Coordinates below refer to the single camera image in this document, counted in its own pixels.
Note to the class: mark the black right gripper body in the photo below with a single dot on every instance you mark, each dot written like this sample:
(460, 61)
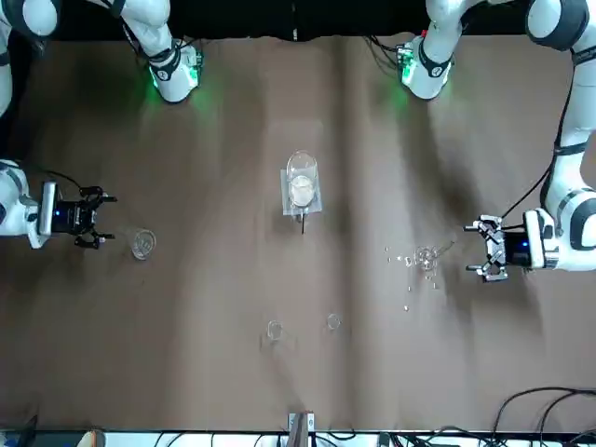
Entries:
(70, 216)

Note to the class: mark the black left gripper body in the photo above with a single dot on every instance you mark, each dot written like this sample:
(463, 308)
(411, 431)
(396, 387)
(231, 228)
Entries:
(517, 251)

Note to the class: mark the glass conical flask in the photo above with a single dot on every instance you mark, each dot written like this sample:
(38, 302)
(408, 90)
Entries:
(142, 244)

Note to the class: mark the glass graduated cylinder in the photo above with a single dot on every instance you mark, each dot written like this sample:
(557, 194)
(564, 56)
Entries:
(426, 257)

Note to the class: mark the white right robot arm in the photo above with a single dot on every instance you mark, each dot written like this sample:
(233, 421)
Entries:
(172, 79)

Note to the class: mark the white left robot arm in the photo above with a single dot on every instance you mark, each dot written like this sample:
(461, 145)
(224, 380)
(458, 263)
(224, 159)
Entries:
(430, 70)

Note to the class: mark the small glass beaker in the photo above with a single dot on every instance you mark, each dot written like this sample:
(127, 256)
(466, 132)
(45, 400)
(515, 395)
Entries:
(333, 321)
(274, 329)

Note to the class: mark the large beaker with white powder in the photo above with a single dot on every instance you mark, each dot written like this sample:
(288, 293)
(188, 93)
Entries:
(302, 186)

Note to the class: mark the clear plate tripod stand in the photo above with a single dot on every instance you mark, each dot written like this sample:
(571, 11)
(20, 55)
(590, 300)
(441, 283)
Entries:
(284, 209)

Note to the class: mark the aluminium profile post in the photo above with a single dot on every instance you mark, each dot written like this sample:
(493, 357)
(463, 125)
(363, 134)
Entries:
(300, 426)

